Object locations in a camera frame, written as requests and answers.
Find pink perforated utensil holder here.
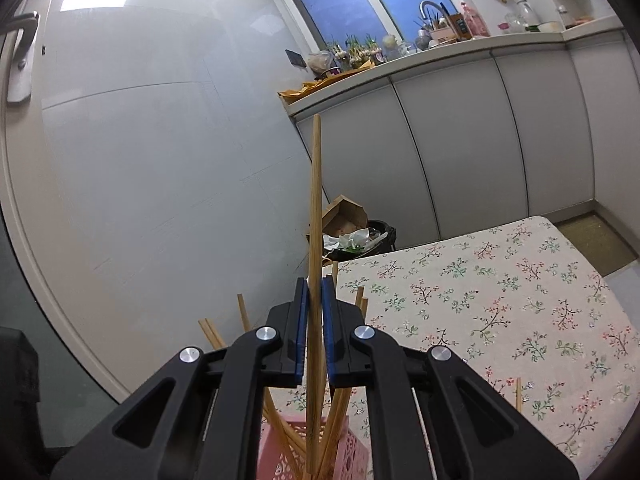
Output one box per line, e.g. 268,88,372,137
255,410,372,480

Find white kitchen cabinets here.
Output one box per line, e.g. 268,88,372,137
286,18,639,247

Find floral tablecloth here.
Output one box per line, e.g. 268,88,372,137
259,214,640,480

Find bamboo chopstick bundle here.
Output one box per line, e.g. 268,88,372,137
305,115,324,479

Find black trash bin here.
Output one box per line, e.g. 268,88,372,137
323,220,397,262

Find brown cardboard box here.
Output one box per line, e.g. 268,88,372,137
309,195,368,238

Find olive floor mat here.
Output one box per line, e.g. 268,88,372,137
555,212,638,276

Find yellow paper bags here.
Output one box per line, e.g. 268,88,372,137
278,61,374,105

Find pink soap bottle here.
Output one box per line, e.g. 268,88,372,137
460,2,490,37

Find chrome faucet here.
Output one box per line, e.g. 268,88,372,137
419,0,451,30

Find door handle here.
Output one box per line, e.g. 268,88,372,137
1,11,40,107

